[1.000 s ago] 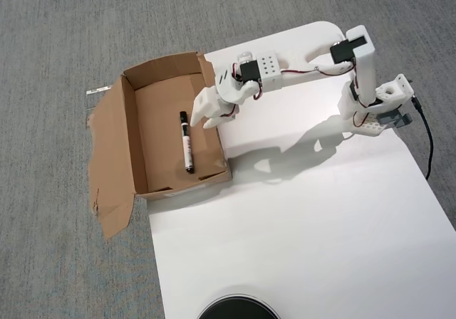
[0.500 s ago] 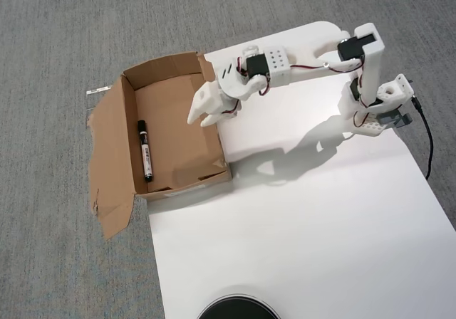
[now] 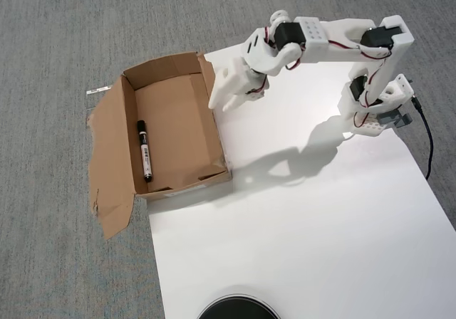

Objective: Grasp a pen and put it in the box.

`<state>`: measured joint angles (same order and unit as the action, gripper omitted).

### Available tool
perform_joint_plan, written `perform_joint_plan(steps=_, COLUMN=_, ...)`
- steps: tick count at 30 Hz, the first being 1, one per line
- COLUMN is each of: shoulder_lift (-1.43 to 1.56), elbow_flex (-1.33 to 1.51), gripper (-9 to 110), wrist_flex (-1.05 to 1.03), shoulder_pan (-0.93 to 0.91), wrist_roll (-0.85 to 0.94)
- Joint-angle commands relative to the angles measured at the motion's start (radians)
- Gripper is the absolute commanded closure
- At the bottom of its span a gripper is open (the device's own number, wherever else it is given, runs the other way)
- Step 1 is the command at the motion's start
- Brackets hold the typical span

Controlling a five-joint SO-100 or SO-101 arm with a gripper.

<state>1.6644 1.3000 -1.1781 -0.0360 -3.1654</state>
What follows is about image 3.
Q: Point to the white marker pen black cap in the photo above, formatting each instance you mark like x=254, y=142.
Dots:
x=145, y=151

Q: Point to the small white strip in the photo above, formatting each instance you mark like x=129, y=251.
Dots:
x=98, y=90

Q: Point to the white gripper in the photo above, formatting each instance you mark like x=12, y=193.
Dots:
x=238, y=74

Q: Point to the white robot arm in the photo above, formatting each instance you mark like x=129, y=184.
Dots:
x=313, y=30

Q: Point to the open brown cardboard box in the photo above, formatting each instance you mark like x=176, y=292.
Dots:
x=178, y=130

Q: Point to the black round object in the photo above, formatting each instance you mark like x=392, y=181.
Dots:
x=237, y=306

